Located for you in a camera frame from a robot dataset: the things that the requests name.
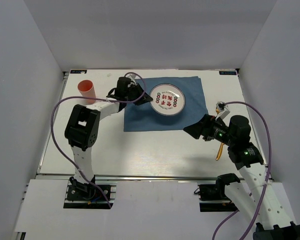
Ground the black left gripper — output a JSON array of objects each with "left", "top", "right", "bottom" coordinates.
[{"left": 124, "top": 82, "right": 153, "bottom": 106}]

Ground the white plate with red characters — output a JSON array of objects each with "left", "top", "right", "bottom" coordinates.
[{"left": 149, "top": 83, "right": 186, "bottom": 117}]

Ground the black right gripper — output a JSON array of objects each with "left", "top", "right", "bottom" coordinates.
[{"left": 183, "top": 114, "right": 236, "bottom": 147}]

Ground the table corner label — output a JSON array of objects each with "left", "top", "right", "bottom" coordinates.
[
  {"left": 219, "top": 71, "right": 237, "bottom": 76},
  {"left": 69, "top": 69, "right": 87, "bottom": 74}
]

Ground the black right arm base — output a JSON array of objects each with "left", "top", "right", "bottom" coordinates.
[{"left": 193, "top": 184, "right": 237, "bottom": 213}]

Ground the right table corner label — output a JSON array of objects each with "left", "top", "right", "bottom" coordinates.
[{"left": 219, "top": 71, "right": 237, "bottom": 76}]

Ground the pink plastic cup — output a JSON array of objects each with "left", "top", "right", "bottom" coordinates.
[{"left": 77, "top": 79, "right": 96, "bottom": 105}]

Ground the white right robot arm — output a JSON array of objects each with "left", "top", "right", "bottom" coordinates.
[{"left": 137, "top": 78, "right": 300, "bottom": 240}]

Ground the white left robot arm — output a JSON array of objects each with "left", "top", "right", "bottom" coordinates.
[{"left": 64, "top": 76, "right": 153, "bottom": 200}]

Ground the aluminium table edge rail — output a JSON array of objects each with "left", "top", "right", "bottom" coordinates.
[{"left": 35, "top": 174, "right": 217, "bottom": 182}]

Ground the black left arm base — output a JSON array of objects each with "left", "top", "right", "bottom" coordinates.
[{"left": 63, "top": 176, "right": 117, "bottom": 210}]

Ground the left table corner label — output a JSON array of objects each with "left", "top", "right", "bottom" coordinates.
[{"left": 69, "top": 69, "right": 87, "bottom": 74}]

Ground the gold knife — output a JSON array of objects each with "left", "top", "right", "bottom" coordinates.
[{"left": 215, "top": 143, "right": 224, "bottom": 161}]

